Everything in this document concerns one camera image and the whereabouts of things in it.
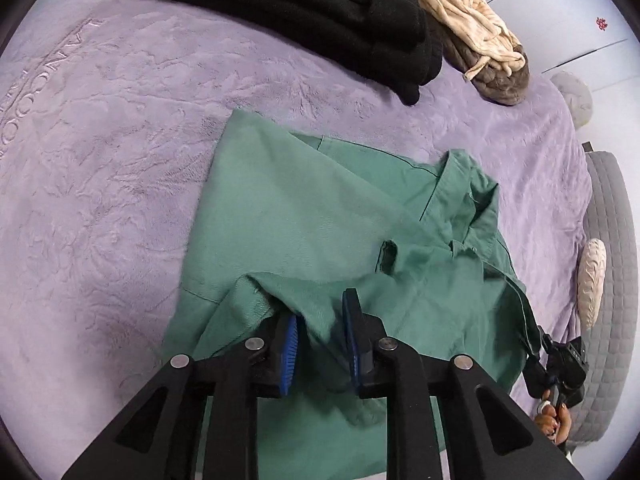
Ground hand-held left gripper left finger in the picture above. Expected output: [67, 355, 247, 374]
[62, 310, 301, 480]

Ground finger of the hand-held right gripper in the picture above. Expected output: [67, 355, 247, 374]
[522, 357, 550, 398]
[537, 326, 557, 358]

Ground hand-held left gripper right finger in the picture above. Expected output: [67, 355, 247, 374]
[341, 288, 583, 480]

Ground green work jacket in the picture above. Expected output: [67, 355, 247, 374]
[162, 109, 543, 480]

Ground person's right hand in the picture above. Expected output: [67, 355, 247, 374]
[534, 401, 572, 444]

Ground cream shell-shaped cushion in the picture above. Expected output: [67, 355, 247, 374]
[576, 238, 607, 332]

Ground grey quilted headboard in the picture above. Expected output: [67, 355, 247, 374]
[564, 150, 639, 445]

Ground round white patterned cushion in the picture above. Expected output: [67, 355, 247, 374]
[550, 71, 594, 129]

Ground purple embossed blanket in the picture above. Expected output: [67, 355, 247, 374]
[0, 0, 601, 466]

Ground brown fuzzy garment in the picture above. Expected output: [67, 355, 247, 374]
[430, 15, 531, 107]

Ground black folded garment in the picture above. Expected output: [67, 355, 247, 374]
[109, 0, 444, 107]

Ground beige striped garment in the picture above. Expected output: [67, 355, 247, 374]
[367, 0, 527, 82]

